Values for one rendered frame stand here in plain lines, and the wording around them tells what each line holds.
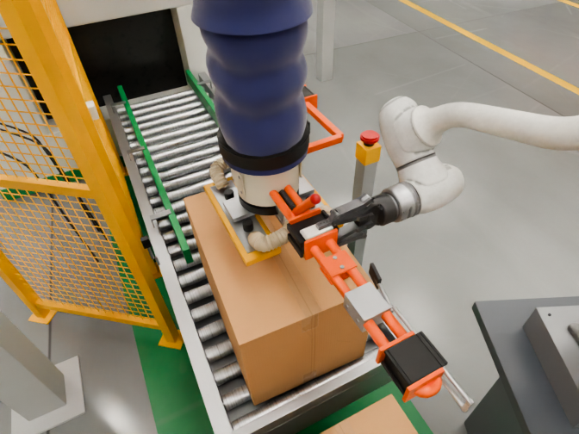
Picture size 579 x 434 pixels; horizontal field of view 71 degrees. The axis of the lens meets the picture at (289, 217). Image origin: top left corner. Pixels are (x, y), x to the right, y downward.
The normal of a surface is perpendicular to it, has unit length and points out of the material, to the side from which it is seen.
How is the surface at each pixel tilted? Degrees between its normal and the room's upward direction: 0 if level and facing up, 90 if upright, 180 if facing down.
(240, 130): 77
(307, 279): 0
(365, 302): 0
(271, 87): 72
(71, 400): 0
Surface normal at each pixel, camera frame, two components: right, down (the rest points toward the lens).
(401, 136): -0.68, 0.26
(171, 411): -0.04, -0.71
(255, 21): 0.07, 0.41
